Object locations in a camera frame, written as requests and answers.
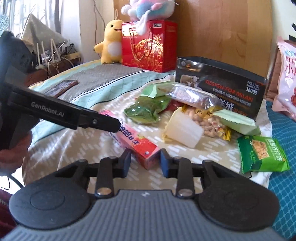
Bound green cracker snack bag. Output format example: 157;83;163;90
237;136;290;174

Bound wooden headboard panel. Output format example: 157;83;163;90
114;1;273;77

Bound black open storage box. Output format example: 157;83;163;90
176;57;267;119

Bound red snack packet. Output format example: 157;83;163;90
164;99;184;111

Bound yellow peanut snack bag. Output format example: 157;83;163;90
182;105;231;141

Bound pink red UHA candy box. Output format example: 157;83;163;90
109;119;160;170

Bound pink twisted-dough snack bag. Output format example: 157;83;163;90
272;37;295;121

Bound dark smartphone on bed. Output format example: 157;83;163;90
44;80;79;97

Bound red velvet sleeve forearm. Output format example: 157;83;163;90
0;190;16;238

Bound light green snack packet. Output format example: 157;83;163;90
141;81;261;135

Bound dark green snack packet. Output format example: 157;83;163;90
124;96;171;124

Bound black wall cable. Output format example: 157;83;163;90
92;0;105;45

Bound blue patterned mat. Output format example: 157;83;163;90
266;101;295;240

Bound silver purple snack packet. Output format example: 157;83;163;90
166;83;222;110

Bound white translucent plastic container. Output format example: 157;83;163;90
163;108;204;149

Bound yellow duck plush toy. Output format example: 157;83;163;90
93;20;123;64

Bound pastel unicorn plush toy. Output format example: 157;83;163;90
121;0;178;35

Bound white wifi router antennas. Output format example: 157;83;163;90
36;38;67;70

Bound red gift bag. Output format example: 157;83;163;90
122;20;178;73

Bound white cloth over clutter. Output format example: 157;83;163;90
21;14;68;53

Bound person left hand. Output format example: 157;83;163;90
1;131;32;176

